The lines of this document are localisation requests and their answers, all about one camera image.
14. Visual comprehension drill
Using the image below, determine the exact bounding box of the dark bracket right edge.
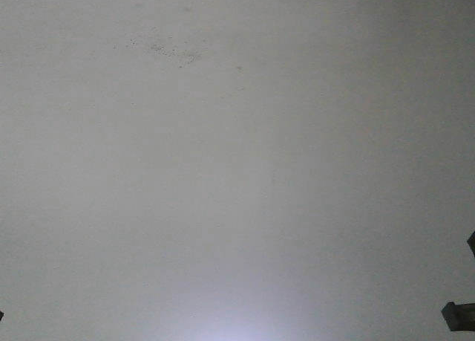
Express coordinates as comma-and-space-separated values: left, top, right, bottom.
467, 232, 475, 256

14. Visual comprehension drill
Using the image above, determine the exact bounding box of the dark clamp bracket lower right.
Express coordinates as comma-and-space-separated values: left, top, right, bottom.
441, 302, 475, 332

